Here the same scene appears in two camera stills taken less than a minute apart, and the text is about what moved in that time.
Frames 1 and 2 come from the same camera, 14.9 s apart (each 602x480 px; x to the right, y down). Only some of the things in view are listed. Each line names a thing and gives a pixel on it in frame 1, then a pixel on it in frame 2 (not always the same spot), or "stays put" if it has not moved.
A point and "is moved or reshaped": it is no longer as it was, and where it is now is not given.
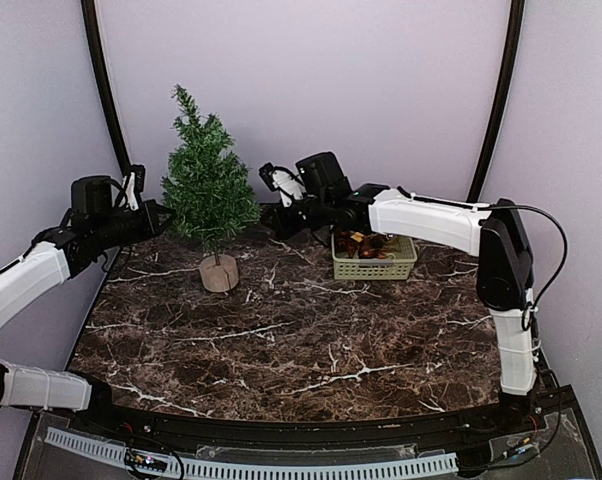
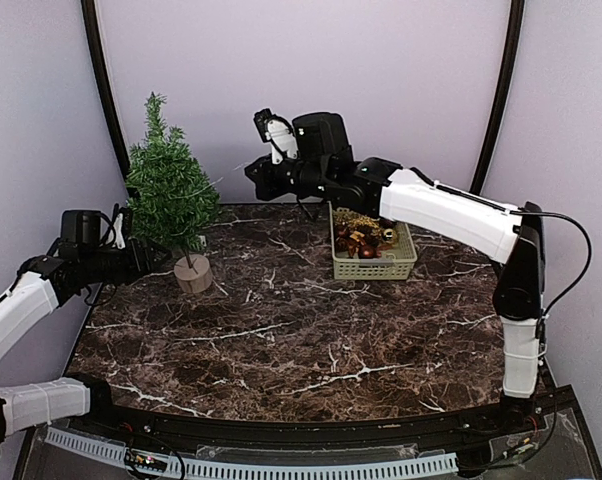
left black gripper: (150, 208) → (143, 264)
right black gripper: (282, 228) → (267, 188)
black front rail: (228, 431) stays put
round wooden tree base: (219, 272) → (193, 273)
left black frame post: (88, 10) stays put
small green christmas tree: (209, 192) is moved or reshaped
